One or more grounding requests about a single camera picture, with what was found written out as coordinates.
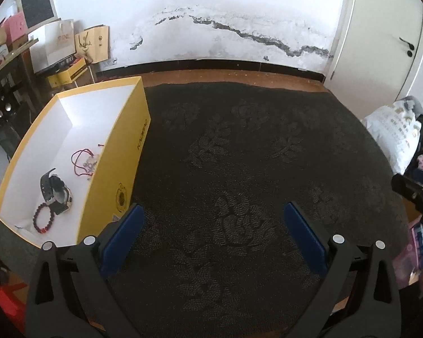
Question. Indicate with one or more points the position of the white printed plastic bag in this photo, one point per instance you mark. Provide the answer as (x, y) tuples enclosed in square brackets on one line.
[(391, 130)]

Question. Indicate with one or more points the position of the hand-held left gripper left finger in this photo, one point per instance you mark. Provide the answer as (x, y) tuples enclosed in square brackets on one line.
[(125, 239)]

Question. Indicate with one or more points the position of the black wrist watch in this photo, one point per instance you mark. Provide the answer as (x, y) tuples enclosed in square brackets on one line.
[(54, 190)]

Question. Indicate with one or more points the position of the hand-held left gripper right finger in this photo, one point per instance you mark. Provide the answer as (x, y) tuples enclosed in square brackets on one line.
[(305, 239)]

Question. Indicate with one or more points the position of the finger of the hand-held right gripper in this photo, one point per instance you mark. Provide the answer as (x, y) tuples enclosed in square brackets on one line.
[(403, 185)]

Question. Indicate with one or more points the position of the black patterned table mat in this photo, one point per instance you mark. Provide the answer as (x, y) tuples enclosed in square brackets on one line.
[(232, 148)]

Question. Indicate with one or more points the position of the white door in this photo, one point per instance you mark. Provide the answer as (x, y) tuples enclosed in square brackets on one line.
[(373, 42)]

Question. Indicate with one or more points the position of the pink box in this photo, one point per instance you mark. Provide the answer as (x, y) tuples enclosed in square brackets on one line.
[(16, 26)]

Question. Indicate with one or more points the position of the black speaker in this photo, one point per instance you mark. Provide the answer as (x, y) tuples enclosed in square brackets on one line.
[(3, 107)]

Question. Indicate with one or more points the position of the black computer tower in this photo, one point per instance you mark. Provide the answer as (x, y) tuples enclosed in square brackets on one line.
[(7, 137)]

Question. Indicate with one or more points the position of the glass desk with black frame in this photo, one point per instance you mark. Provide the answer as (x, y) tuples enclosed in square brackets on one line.
[(7, 61)]

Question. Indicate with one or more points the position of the pink patterned package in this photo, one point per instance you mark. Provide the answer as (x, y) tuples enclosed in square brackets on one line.
[(405, 264)]

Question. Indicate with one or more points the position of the yellow cardboard box white inside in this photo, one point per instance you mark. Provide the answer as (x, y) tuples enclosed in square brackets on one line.
[(127, 130)]

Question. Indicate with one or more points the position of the brown paper bag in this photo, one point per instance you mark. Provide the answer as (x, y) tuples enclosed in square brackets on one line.
[(95, 42)]

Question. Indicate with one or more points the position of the yellow and black carton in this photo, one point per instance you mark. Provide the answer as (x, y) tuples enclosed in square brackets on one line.
[(67, 75)]

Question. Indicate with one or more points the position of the red object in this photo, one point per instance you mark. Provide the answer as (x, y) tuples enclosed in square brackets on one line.
[(7, 299)]

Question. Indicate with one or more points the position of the white framed black board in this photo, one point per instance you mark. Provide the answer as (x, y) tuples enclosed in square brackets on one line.
[(37, 3)]

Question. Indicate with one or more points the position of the white paper bag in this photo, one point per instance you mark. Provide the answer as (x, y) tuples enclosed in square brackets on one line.
[(58, 45)]

